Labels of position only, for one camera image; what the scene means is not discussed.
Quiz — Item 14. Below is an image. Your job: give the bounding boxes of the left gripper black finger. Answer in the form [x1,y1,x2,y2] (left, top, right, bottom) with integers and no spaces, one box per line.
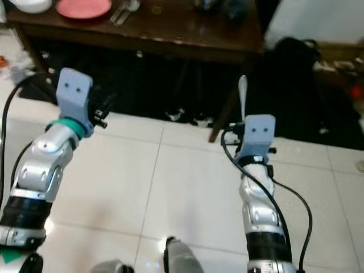
[98,90,119,114]

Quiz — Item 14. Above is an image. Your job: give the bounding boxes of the slanted table leg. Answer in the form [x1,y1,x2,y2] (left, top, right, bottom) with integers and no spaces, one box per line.
[209,65,250,143]

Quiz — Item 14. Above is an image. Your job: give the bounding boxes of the white crumpled cloth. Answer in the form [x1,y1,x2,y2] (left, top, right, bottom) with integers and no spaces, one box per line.
[9,50,36,87]

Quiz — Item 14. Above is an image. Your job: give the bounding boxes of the black bag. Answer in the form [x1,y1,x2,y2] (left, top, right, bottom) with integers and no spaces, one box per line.
[272,36,324,117]

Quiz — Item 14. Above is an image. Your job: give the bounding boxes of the pink plate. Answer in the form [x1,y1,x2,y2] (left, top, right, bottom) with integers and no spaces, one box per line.
[55,0,113,20]

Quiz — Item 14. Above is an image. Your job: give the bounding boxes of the dark brown wooden table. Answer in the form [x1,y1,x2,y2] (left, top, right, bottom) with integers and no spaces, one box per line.
[3,0,267,144]

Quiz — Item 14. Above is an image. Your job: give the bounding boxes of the orange floor clutter item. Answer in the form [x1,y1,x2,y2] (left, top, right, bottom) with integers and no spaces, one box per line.
[0,54,13,80]

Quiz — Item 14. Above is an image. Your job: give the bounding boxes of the white bowl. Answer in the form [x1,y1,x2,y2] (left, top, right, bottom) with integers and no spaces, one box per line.
[9,0,53,15]

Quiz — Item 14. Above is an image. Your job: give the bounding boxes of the grey right robot leg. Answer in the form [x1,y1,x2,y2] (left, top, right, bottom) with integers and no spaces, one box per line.
[163,235,209,273]

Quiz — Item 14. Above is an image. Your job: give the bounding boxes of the grey robot leg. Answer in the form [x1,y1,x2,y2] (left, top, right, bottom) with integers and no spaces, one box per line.
[90,260,135,273]
[163,235,209,273]

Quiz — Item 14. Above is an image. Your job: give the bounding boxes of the brown cardboard box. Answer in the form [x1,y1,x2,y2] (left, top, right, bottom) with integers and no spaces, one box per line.
[316,42,364,76]

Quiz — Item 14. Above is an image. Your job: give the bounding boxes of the grey left robot leg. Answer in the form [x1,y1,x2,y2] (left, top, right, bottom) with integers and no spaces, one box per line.
[90,260,135,273]

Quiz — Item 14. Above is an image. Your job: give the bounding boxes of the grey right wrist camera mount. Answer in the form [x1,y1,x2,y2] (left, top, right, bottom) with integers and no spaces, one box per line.
[238,114,277,161]

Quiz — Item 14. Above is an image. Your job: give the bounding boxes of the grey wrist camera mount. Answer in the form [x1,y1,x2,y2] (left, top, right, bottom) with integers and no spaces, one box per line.
[238,114,277,161]
[55,68,94,135]

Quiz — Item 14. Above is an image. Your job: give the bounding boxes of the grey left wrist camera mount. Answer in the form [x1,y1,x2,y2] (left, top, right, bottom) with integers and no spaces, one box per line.
[55,68,94,135]

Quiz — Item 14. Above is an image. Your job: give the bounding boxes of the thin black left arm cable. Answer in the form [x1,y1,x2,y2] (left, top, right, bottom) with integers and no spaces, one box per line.
[11,140,49,191]

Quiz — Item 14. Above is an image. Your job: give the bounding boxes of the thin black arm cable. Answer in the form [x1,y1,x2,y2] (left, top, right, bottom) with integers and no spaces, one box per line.
[11,140,49,191]
[268,177,315,273]

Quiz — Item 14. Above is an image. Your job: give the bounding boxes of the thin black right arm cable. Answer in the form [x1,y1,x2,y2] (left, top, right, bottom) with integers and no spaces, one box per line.
[268,177,315,273]

